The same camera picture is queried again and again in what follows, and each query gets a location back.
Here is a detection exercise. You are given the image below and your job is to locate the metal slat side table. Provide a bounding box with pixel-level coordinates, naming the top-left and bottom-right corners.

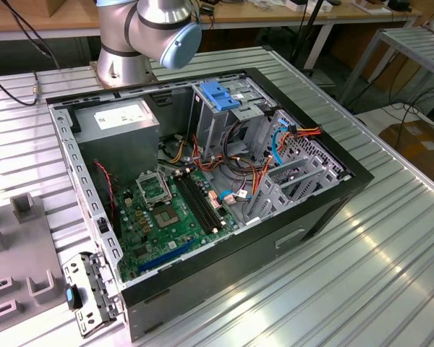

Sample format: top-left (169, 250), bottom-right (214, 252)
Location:
top-left (338, 27), bottom-right (434, 106)

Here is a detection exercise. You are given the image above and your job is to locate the yellow wire pair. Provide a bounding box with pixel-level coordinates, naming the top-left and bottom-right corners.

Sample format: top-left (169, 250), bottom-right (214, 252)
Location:
top-left (169, 140), bottom-right (187, 164)

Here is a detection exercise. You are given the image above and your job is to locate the red black fan wire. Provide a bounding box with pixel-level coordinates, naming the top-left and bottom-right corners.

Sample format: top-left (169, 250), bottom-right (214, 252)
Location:
top-left (93, 160), bottom-right (117, 223)

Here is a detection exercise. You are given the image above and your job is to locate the white box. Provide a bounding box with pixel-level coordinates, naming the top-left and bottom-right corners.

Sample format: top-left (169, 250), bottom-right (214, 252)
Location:
top-left (285, 0), bottom-right (314, 12)

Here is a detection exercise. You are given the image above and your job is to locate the grey power supply unit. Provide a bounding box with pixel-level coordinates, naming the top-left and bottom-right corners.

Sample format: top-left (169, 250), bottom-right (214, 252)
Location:
top-left (72, 98), bottom-right (161, 187)

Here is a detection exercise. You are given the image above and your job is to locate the CPU socket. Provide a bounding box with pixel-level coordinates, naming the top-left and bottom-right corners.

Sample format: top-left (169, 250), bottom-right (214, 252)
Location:
top-left (150, 204), bottom-right (184, 229)

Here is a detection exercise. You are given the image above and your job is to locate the long blue data wire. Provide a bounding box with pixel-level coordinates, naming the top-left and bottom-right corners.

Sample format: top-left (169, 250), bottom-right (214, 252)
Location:
top-left (270, 121), bottom-right (297, 169)

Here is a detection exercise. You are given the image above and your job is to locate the grey parts rack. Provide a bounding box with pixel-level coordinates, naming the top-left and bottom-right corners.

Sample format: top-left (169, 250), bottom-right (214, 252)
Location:
top-left (0, 191), bottom-right (64, 347)

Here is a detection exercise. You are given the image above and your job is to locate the metal optical drive cage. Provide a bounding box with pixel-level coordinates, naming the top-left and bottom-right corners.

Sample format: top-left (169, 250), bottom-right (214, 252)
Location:
top-left (187, 77), bottom-right (276, 160)

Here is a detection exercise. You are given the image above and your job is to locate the orange red power wire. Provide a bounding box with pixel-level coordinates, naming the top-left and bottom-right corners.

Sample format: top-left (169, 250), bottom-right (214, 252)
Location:
top-left (286, 122), bottom-right (323, 142)

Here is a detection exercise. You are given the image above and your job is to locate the metal socket cover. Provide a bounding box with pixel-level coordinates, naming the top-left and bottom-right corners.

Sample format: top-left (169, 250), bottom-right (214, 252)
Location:
top-left (135, 171), bottom-right (173, 209)

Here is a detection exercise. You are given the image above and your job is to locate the orange yellow wire bundle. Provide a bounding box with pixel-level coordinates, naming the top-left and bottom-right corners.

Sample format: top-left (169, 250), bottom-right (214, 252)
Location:
top-left (222, 151), bottom-right (276, 198)

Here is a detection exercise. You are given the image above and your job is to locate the black RAM slot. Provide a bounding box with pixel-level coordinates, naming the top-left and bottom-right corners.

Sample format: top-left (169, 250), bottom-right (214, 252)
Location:
top-left (184, 171), bottom-right (221, 231)
top-left (173, 174), bottom-right (211, 235)
top-left (179, 173), bottom-right (216, 234)
top-left (189, 170), bottom-right (226, 228)

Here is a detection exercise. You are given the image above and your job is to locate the black latch blue tab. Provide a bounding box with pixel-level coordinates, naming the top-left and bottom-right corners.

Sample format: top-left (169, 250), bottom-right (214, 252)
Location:
top-left (65, 283), bottom-right (83, 310)

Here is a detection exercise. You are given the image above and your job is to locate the black cable metal plug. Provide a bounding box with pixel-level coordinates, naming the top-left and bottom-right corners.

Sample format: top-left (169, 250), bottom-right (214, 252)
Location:
top-left (0, 68), bottom-right (41, 107)

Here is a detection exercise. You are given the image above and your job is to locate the red black wire bundle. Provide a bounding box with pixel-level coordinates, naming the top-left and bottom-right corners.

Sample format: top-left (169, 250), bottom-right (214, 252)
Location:
top-left (190, 133), bottom-right (227, 176)

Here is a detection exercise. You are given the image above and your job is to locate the metal card retainer bracket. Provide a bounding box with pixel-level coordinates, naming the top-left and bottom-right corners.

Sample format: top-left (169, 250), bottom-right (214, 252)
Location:
top-left (62, 252), bottom-right (122, 339)

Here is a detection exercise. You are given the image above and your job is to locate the black stand pole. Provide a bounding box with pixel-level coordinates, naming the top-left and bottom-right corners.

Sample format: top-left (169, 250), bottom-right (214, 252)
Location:
top-left (292, 0), bottom-right (330, 72)

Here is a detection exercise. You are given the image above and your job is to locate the green motherboard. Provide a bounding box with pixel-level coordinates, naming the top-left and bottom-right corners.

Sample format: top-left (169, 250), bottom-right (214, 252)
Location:
top-left (114, 168), bottom-right (239, 283)

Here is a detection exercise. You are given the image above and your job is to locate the wooden desk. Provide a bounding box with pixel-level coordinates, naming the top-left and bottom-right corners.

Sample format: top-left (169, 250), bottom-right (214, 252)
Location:
top-left (0, 0), bottom-right (424, 43)

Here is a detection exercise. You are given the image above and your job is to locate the blue drive bay latch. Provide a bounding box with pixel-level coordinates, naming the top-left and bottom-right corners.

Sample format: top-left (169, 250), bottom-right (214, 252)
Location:
top-left (199, 81), bottom-right (242, 112)

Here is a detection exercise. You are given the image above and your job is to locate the short blue wire white plug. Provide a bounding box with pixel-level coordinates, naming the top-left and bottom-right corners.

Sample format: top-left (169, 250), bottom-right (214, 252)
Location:
top-left (218, 189), bottom-right (253, 205)

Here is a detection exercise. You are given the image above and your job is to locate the brown cardboard box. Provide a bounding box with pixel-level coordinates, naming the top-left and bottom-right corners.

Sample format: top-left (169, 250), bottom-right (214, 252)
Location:
top-left (45, 0), bottom-right (97, 18)

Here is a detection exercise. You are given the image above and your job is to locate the metal disk bay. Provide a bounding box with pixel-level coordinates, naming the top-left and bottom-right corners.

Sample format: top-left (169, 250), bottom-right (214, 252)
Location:
top-left (245, 108), bottom-right (352, 225)

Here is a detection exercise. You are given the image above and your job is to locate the black open PC case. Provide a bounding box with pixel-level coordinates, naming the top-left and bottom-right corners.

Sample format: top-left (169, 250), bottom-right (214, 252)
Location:
top-left (45, 67), bottom-right (375, 343)

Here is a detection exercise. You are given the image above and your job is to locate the blue expansion slot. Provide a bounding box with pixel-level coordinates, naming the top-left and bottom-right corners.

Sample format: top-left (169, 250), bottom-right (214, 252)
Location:
top-left (137, 236), bottom-right (198, 274)

